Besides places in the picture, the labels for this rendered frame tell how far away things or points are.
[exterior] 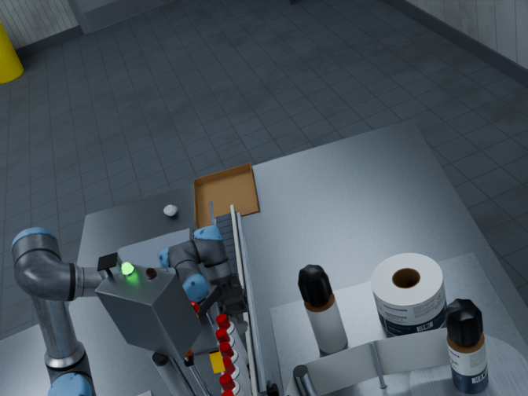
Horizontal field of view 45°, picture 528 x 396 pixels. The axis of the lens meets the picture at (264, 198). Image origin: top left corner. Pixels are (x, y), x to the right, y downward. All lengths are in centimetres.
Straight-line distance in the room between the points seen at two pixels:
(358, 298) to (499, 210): 169
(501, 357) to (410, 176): 92
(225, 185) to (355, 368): 124
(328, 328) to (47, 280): 76
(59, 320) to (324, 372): 74
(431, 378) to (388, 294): 25
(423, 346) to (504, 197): 204
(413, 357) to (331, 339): 25
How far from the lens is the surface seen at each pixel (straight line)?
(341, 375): 174
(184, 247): 184
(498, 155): 395
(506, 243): 339
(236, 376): 174
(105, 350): 230
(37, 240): 174
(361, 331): 194
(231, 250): 233
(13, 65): 738
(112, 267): 147
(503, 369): 181
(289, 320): 202
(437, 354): 175
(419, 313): 182
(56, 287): 164
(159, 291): 138
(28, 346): 250
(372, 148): 270
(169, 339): 144
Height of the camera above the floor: 237
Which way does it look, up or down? 36 degrees down
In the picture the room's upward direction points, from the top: 19 degrees counter-clockwise
